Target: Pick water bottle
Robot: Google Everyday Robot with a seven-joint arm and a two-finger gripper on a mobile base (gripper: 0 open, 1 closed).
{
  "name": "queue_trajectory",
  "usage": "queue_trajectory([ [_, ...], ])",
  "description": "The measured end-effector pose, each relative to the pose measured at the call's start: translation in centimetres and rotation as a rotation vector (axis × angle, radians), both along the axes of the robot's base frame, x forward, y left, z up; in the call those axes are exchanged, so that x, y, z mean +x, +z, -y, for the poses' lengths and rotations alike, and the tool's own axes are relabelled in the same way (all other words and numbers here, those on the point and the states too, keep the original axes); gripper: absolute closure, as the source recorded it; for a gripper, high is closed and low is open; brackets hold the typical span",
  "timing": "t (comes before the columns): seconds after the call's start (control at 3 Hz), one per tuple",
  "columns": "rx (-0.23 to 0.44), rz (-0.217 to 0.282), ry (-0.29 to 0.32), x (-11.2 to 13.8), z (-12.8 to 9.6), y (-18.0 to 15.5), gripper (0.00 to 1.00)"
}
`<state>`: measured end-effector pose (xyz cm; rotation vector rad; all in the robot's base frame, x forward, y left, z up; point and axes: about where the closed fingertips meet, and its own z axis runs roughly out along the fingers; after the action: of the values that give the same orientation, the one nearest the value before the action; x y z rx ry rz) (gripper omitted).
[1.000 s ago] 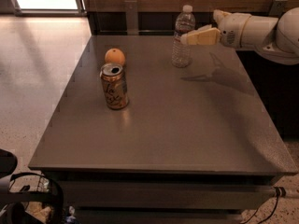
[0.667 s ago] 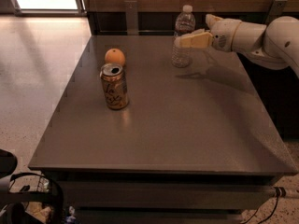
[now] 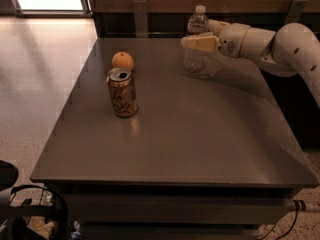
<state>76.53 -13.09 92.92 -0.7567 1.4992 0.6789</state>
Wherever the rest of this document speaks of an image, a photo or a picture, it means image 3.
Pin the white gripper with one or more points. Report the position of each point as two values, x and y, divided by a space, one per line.
231 39

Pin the clear plastic water bottle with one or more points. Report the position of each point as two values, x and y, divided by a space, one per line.
197 24

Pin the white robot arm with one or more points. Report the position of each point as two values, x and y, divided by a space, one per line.
293 49

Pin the orange fruit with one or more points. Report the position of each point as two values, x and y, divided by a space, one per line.
123 60

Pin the gold soda can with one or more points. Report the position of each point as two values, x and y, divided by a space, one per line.
122 92

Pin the grey table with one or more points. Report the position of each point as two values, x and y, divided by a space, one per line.
206 156

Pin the bright window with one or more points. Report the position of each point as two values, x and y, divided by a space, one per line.
52 8

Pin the left metal wall bracket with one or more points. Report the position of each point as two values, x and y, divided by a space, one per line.
141 18

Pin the metal wall bracket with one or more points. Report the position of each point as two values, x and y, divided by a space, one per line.
295 11
141 18

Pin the right metal wall bracket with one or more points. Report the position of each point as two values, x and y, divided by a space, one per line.
295 11

